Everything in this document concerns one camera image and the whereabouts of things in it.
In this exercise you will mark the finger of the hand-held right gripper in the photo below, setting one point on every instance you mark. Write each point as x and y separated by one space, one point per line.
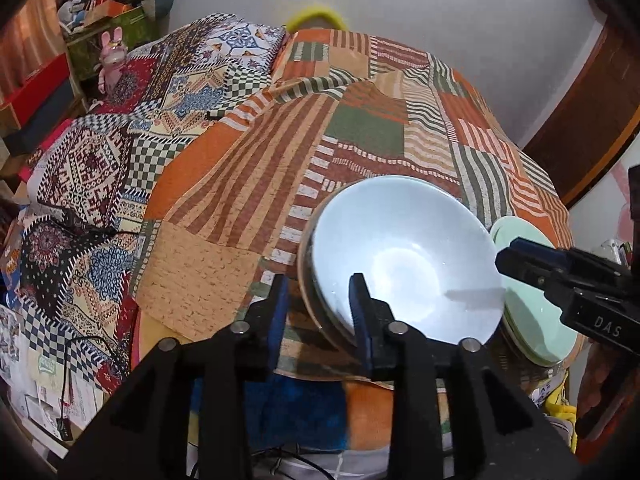
530 270
575 265

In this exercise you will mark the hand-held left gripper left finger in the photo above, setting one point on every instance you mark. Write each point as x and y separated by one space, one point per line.
280 310

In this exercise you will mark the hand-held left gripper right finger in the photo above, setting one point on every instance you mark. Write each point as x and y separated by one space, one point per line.
357 310

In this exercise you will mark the mint green plate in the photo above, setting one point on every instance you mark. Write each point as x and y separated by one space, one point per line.
530 290

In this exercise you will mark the pink bowl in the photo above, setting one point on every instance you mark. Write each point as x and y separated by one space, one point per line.
304 272

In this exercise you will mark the white bowl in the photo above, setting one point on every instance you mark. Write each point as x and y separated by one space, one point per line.
400 240

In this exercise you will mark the person's right hand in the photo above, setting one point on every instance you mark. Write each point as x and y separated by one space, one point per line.
597 375

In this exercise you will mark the wooden wardrobe with heart doors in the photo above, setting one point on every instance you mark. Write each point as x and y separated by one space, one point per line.
610 220

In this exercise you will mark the yellow printed cloth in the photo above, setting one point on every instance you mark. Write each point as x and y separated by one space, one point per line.
562 400

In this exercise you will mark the blue and orange cloth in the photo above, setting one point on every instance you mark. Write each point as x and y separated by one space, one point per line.
280 410

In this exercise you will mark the brown wooden door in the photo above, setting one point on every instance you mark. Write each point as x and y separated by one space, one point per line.
590 125

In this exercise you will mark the striped patchwork tablecloth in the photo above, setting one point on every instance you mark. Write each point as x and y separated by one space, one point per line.
350 125

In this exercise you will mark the patterned blanket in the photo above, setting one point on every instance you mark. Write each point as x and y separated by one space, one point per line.
100 160

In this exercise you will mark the pile of paper packets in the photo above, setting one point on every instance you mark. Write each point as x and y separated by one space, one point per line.
45 385

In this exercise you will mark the pink rabbit toy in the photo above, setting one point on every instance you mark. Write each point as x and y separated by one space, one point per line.
114 55

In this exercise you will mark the dark blue box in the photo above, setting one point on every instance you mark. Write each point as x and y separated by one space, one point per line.
50 105

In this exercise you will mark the green box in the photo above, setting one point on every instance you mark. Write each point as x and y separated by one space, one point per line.
87 55

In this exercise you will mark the red box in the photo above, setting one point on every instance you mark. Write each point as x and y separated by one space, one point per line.
35 80

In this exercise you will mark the orange box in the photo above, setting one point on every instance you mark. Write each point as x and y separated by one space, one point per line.
107 12

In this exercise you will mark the brown curtain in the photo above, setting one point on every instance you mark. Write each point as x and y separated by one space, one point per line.
30 30

